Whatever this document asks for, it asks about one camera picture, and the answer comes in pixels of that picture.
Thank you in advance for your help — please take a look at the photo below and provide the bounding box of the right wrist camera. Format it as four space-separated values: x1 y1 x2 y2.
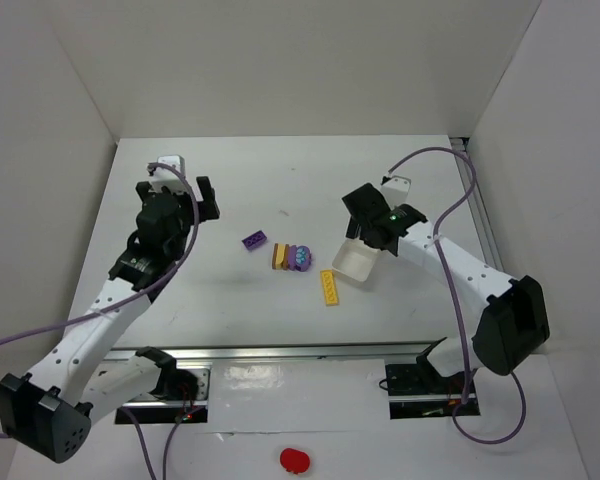
380 175 411 208

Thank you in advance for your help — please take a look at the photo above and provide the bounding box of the pale yellow lego brick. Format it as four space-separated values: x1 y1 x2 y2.
273 243 290 270

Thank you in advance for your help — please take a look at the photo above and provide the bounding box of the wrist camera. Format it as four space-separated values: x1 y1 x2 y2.
380 175 411 208
147 155 186 182

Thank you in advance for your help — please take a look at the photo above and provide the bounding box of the small purple lego brick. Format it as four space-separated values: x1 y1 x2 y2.
242 230 268 251

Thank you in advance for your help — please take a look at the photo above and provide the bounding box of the white compartment tray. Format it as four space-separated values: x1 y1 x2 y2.
332 239 381 290

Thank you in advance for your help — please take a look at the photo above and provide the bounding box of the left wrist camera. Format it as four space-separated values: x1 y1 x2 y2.
147 155 186 182

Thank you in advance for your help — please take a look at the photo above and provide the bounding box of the aluminium side rail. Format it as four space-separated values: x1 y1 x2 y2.
449 137 503 271

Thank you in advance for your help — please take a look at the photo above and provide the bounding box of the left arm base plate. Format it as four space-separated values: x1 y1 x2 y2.
123 364 211 425

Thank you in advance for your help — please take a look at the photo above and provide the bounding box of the brown lego brick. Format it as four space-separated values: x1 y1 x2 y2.
272 243 284 270

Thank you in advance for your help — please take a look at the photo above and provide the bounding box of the aluminium front rail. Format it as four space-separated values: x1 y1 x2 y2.
99 340 449 366

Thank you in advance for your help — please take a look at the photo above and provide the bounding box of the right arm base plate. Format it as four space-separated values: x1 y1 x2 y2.
378 363 464 420

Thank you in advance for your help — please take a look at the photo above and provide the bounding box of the yellow lego plate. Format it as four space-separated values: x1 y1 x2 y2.
320 270 339 306

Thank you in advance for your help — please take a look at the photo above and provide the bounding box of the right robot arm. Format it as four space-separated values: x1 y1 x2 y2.
343 183 550 378

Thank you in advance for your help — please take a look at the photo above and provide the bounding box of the purple flower lego block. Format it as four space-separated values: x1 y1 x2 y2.
286 245 312 272

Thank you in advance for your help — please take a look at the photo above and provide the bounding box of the red round button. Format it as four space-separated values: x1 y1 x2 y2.
279 448 311 475

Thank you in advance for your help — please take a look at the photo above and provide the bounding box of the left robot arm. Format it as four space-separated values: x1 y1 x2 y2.
0 176 220 463

